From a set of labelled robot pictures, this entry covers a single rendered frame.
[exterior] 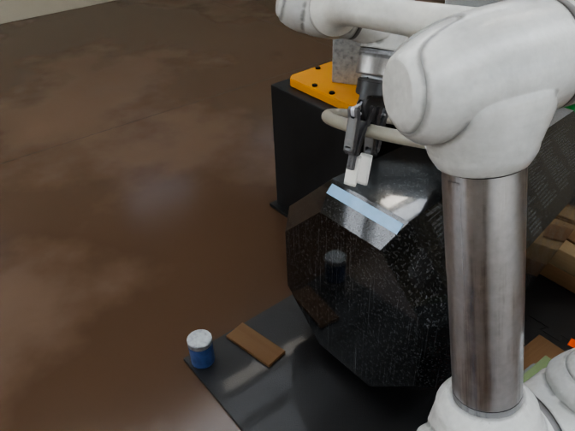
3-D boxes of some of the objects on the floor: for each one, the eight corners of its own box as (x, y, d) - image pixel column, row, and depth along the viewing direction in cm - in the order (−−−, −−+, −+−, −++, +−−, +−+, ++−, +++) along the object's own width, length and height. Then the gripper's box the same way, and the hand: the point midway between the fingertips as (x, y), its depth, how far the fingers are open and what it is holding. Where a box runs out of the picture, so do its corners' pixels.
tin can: (219, 353, 234) (216, 332, 226) (208, 372, 226) (204, 351, 219) (198, 347, 237) (194, 326, 229) (186, 365, 229) (181, 344, 222)
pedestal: (269, 205, 323) (261, 84, 279) (352, 166, 355) (357, 51, 311) (349, 262, 280) (354, 129, 237) (435, 211, 312) (453, 85, 269)
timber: (513, 414, 206) (519, 393, 199) (486, 392, 214) (491, 372, 207) (560, 373, 220) (567, 352, 213) (532, 354, 228) (539, 333, 221)
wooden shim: (226, 338, 241) (226, 335, 240) (242, 324, 247) (242, 321, 246) (269, 368, 227) (269, 365, 226) (285, 352, 233) (285, 350, 232)
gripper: (368, 77, 112) (346, 191, 118) (410, 83, 124) (388, 185, 130) (338, 72, 116) (319, 182, 122) (382, 78, 129) (362, 178, 135)
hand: (358, 170), depth 126 cm, fingers closed on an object, 4 cm apart
